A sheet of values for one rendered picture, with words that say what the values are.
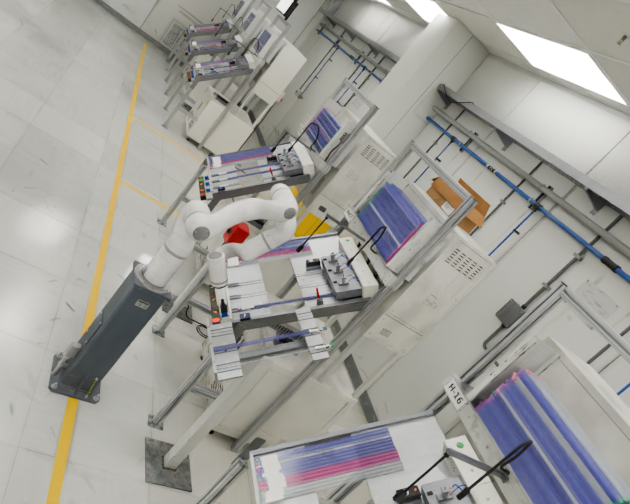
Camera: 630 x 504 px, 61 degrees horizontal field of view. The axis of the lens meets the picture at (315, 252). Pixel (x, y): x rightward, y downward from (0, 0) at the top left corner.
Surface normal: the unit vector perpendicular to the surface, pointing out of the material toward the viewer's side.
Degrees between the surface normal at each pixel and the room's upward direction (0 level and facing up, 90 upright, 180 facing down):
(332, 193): 90
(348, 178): 90
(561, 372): 90
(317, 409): 90
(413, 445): 44
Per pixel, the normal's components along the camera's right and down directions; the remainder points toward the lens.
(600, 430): -0.74, -0.46
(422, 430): -0.07, -0.84
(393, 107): 0.22, 0.52
